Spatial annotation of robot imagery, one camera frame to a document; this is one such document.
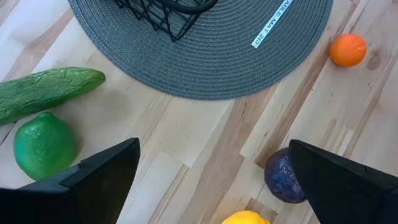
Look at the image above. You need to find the black wire basket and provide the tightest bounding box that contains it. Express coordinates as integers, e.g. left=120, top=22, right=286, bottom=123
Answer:
left=113, top=0, right=201, bottom=43

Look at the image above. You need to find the green cucumber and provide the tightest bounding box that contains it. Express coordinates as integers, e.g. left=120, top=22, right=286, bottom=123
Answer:
left=0, top=67, right=106, bottom=126

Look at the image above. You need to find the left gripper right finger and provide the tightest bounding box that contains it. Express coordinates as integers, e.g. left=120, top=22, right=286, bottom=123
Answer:
left=289, top=139, right=398, bottom=224

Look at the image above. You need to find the yellow lemon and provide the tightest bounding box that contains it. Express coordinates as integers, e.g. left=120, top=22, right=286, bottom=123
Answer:
left=221, top=210, right=271, bottom=224

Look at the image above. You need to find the white mat label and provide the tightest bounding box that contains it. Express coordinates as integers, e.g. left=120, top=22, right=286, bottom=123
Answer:
left=251, top=0, right=295, bottom=49

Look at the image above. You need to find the small orange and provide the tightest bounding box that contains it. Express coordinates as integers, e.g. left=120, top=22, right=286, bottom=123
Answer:
left=329, top=32, right=368, bottom=68

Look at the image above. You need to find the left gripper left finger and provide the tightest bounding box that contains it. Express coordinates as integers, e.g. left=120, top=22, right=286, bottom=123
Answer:
left=0, top=138, right=141, bottom=224

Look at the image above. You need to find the grey round woven mat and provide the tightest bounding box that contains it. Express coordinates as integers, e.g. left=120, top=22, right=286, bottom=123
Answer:
left=67, top=0, right=334, bottom=101

